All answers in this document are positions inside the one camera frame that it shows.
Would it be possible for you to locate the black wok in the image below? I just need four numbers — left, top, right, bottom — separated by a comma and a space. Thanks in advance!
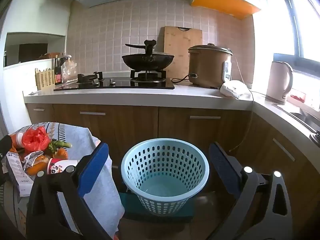
122, 39, 175, 71

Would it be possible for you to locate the light blue plastic basket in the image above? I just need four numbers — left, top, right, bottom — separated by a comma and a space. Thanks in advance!
121, 138, 210, 217

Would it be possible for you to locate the beige electric kettle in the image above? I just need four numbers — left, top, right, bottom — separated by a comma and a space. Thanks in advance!
265, 61, 294, 105

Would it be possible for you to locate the broccoli stem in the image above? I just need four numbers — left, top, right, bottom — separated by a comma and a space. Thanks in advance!
47, 139, 72, 153

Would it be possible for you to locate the dark sauce bottle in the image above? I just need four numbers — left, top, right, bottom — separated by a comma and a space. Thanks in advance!
54, 55, 62, 85

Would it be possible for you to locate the white cardboard box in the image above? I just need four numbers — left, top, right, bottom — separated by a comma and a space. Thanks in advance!
5, 152, 35, 197

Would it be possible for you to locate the brown rice cooker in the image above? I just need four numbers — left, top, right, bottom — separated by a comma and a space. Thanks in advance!
188, 43, 234, 89

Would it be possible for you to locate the panda print paper cup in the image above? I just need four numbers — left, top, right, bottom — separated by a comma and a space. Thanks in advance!
47, 158, 79, 175

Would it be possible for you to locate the wooden base cabinet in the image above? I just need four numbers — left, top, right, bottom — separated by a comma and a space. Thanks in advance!
25, 102, 320, 240

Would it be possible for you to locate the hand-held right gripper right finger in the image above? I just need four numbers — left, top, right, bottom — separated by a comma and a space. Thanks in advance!
208, 142, 293, 240

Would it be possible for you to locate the red packet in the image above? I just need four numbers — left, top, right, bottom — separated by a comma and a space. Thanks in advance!
289, 90, 307, 103

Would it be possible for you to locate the steel sink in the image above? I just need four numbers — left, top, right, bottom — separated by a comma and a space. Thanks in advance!
272, 104, 320, 133

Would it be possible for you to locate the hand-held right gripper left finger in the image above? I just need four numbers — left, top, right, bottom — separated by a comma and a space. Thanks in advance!
26, 142, 118, 240

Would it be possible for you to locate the small orange peel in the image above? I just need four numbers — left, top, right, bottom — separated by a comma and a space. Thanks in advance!
54, 148, 69, 160

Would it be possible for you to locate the clear plastic container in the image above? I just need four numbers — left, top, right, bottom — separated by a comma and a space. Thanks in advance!
60, 54, 77, 83

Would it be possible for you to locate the black power cable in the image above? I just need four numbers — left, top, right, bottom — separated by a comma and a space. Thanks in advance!
171, 74, 198, 83

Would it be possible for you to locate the crumpled printed paper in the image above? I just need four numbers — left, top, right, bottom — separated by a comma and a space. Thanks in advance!
24, 150, 45, 168

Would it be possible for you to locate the beige chopstick holder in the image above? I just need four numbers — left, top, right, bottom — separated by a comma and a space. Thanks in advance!
35, 68, 55, 91

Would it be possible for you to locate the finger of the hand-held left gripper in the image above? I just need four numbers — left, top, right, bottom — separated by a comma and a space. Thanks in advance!
0, 134, 13, 174

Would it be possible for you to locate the window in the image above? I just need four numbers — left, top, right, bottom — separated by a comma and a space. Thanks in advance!
260, 0, 320, 65

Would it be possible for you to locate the wooden cutting board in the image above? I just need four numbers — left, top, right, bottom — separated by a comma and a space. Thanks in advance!
164, 26, 203, 79

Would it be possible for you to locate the white cloth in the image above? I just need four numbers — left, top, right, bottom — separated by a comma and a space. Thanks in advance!
220, 80, 253, 100

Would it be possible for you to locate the patterned grey tablecloth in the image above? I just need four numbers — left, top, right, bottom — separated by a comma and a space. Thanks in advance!
0, 121, 125, 240

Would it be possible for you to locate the red plastic bag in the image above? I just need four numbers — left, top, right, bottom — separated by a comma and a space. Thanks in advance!
22, 126, 51, 151

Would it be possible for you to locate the black gas stove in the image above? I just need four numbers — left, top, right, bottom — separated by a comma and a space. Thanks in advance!
53, 70, 175, 90

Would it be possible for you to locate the orange peel on table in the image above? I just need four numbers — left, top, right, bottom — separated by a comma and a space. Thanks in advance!
9, 132, 25, 153

